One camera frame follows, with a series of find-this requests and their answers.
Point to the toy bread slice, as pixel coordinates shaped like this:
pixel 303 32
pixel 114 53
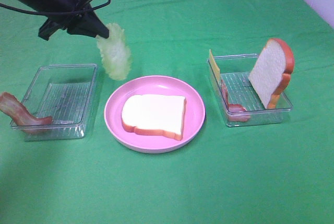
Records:
pixel 154 115
pixel 272 71

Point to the yellow toy cheese slice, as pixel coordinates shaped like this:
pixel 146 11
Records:
pixel 214 67

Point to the toy bacon strip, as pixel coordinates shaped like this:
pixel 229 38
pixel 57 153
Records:
pixel 233 108
pixel 19 113

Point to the green toy lettuce leaf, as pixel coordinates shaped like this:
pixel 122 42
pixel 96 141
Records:
pixel 115 53

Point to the clear right plastic tray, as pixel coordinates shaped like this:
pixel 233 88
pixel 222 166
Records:
pixel 234 70

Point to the clear left plastic tray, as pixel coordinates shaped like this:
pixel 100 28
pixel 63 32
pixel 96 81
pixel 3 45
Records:
pixel 64 92

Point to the pink round plate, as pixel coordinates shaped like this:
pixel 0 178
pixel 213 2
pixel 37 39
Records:
pixel 195 113

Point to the clear plastic tray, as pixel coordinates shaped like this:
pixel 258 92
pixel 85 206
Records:
pixel 64 92
pixel 234 70

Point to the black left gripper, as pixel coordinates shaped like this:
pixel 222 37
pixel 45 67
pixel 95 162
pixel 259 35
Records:
pixel 75 16

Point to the green tablecloth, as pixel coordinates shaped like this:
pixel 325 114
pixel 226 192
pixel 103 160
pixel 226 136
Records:
pixel 281 173

